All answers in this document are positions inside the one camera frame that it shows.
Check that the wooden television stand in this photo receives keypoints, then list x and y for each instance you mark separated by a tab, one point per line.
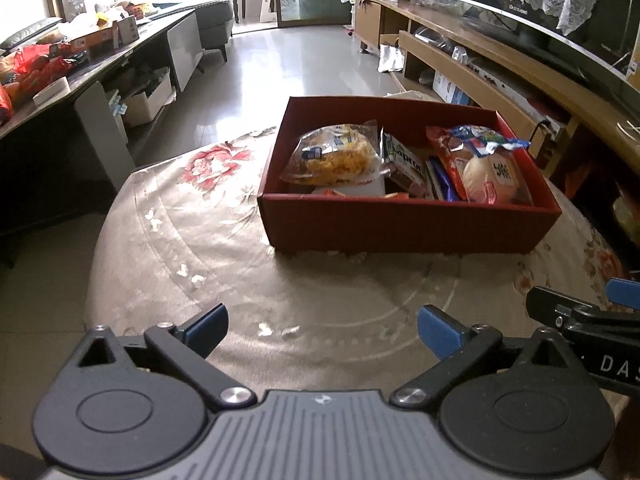
370	25

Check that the red plastic bag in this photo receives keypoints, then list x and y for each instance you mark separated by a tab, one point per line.
40	65

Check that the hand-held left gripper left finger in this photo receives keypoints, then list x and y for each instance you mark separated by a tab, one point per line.
205	327

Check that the grey wafer packet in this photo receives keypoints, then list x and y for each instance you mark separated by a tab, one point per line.
402	160

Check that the dark blue snack packet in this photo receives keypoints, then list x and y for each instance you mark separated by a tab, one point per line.
442	182

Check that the small cardboard box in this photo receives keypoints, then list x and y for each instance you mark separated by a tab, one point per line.
127	30

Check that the red cardboard box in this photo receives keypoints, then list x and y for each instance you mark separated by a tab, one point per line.
400	225

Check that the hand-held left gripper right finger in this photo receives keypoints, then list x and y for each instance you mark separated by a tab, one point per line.
440	330

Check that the blue and white box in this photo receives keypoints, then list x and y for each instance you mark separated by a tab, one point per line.
450	89

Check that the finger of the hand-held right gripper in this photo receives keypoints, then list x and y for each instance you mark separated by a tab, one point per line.
575	316
624	291

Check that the dark long sideboard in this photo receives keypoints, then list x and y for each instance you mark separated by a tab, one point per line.
185	45

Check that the silver media player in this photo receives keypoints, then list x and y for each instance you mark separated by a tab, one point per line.
505	85

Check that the flat screen television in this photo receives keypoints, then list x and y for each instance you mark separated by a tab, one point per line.
625	20

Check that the open cardboard box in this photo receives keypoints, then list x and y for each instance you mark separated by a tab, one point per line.
147	105

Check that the grey sofa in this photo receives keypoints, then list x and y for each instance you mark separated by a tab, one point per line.
215	20

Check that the clear yellow waffle packet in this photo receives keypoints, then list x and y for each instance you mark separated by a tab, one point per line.
335	160

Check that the blue and green snack packet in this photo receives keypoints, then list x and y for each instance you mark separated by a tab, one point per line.
480	137

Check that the white flat box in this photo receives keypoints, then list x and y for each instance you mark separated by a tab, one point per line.
50	91

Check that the silver foil bag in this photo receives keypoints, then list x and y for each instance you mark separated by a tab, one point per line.
391	57

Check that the red snack packet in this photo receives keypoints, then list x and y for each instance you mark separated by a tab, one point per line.
447	152

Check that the clear bun packet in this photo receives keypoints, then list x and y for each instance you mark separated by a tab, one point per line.
492	177

